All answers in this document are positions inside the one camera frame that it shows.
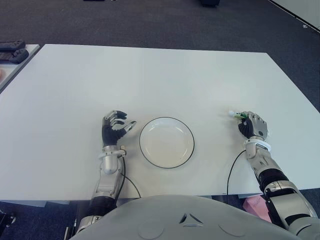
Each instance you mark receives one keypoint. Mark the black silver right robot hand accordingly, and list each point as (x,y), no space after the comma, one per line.
(257,126)

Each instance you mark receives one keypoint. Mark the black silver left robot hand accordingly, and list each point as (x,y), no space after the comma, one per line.
(110,133)

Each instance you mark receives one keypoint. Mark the green toothpaste tube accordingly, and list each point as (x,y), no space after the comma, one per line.
(231,113)

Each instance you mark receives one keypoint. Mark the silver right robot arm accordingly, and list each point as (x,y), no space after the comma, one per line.
(275,180)

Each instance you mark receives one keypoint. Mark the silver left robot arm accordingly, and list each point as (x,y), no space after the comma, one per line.
(108,165)

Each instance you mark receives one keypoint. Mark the white plate with black rim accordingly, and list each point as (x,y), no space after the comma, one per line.
(166,143)

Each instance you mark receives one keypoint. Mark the pink cardboard box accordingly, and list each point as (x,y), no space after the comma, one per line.
(255,203)

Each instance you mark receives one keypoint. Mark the white side table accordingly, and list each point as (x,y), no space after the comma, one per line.
(12,72)

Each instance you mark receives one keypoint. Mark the grey robot torso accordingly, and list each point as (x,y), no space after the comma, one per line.
(187,220)

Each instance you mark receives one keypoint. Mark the black game controller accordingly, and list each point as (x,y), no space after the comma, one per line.
(11,45)
(17,55)

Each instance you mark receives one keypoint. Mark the white background table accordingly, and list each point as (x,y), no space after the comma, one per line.
(305,10)

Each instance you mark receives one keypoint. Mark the black floor device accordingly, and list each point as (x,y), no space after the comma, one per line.
(6,218)

